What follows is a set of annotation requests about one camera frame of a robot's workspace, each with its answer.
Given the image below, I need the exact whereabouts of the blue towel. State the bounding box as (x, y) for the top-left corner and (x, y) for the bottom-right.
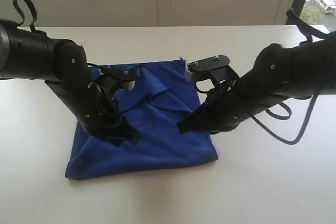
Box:
(65, 59), (218, 180)

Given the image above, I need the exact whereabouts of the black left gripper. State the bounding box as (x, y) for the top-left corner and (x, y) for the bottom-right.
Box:
(46, 40), (141, 147)

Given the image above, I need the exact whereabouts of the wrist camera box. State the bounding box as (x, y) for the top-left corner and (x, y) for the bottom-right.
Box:
(96, 67), (137, 90)
(185, 55), (239, 82)

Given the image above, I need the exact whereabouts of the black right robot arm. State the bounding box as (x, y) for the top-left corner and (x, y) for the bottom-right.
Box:
(177, 34), (335, 134)

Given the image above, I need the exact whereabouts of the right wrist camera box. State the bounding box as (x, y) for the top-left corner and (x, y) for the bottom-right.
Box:
(185, 55), (239, 82)

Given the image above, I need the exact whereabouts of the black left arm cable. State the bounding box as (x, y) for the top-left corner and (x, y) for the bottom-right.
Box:
(12, 0), (39, 33)

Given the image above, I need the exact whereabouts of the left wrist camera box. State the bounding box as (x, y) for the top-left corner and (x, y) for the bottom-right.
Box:
(96, 67), (137, 90)

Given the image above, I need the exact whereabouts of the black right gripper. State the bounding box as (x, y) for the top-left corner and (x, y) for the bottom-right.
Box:
(177, 44), (299, 135)

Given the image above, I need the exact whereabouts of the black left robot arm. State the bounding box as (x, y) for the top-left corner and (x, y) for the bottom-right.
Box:
(1, 20), (141, 146)

